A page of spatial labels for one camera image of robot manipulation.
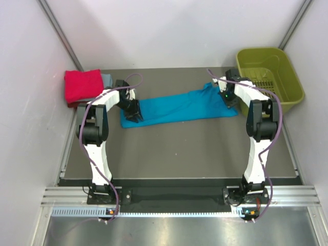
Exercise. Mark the right aluminium corner post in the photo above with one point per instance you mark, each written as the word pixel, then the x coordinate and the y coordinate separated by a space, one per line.
pixel 295 23

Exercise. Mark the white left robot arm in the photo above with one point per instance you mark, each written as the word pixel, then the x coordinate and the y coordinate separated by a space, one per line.
pixel 92 130

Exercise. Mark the dark red folded t-shirt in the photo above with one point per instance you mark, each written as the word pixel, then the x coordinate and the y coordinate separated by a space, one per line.
pixel 76 104

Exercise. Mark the light blue folded t-shirt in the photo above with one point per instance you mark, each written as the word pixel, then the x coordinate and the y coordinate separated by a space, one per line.
pixel 106 82

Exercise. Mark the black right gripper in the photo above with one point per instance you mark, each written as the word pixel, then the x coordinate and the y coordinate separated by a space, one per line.
pixel 229 104

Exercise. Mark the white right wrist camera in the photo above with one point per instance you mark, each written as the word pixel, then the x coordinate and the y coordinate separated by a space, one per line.
pixel 220 83

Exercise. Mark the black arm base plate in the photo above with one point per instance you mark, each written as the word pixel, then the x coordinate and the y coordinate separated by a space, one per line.
pixel 217 195

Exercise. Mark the left aluminium corner post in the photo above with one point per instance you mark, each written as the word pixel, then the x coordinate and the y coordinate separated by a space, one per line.
pixel 60 33

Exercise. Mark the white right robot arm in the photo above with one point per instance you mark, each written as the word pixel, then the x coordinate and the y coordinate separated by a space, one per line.
pixel 261 125

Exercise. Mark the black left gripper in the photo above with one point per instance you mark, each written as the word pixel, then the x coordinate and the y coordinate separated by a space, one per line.
pixel 135 109

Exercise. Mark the aluminium frame rail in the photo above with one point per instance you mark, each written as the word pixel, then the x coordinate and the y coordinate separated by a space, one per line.
pixel 283 196

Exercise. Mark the green plastic basket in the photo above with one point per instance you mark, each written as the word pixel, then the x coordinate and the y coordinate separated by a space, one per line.
pixel 270 68

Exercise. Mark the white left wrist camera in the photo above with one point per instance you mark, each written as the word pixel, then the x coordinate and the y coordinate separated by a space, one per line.
pixel 131 94

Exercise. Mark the grey slotted cable duct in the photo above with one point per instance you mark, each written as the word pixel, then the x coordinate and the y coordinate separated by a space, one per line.
pixel 104 212

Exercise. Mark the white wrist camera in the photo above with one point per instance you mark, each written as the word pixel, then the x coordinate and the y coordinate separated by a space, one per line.
pixel 220 83
pixel 131 94

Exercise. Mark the turquoise t-shirt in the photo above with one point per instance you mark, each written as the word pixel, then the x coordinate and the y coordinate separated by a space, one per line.
pixel 197 104

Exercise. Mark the aluminium corner post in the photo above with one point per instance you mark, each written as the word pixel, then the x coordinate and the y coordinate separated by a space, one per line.
pixel 60 33
pixel 295 23

